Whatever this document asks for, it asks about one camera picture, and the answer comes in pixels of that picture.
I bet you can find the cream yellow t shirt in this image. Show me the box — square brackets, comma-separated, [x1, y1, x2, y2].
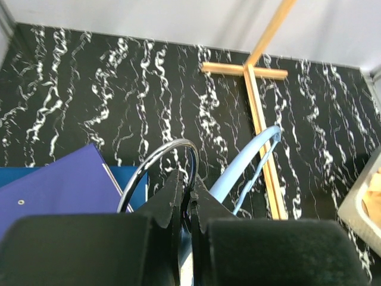
[362, 169, 380, 222]

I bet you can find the white plastic basket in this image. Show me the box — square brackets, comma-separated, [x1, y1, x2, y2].
[338, 148, 380, 255]

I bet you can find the purple folder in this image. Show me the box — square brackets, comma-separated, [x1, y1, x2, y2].
[1, 145, 123, 235]

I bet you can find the black marbled mat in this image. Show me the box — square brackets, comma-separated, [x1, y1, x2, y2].
[0, 23, 381, 281]

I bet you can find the light blue plastic hanger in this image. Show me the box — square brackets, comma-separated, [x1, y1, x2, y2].
[115, 125, 282, 233]

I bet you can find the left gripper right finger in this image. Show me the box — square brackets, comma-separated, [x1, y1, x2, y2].
[190, 179, 368, 285]

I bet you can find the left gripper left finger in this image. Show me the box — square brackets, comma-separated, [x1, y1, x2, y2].
[1, 170, 183, 285]

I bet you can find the blue folder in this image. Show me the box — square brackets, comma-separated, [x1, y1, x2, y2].
[1, 166, 148, 210]

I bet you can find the wooden hanger stand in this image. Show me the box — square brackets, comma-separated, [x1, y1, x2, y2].
[201, 1, 295, 220]

